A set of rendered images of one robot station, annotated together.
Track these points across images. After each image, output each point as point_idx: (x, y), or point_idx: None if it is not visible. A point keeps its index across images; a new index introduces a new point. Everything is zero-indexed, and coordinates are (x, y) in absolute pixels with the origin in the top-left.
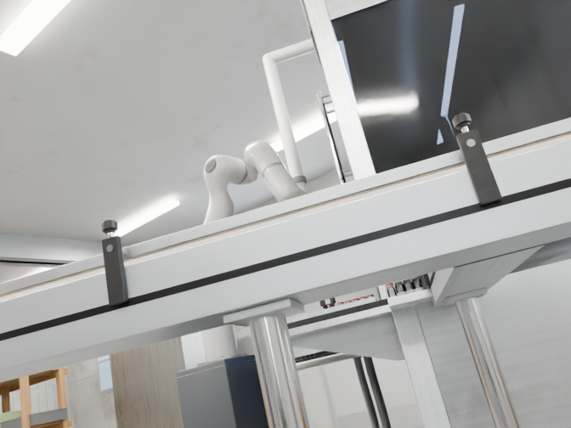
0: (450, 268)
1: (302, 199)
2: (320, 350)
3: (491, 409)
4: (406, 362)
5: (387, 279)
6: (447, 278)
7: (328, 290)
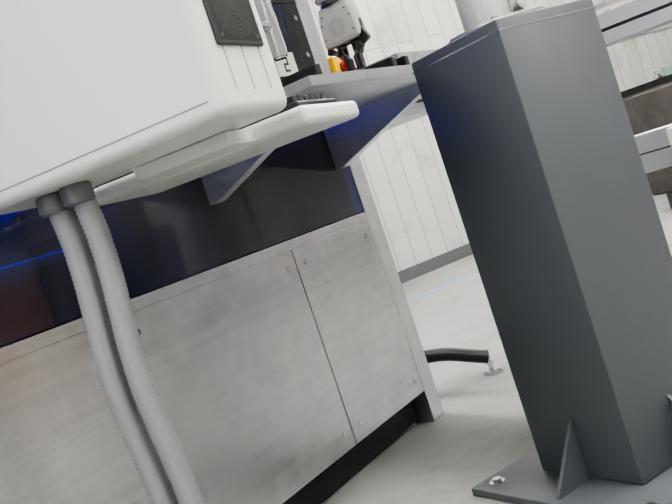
0: (422, 111)
1: None
2: (404, 112)
3: None
4: (361, 165)
5: None
6: (411, 115)
7: None
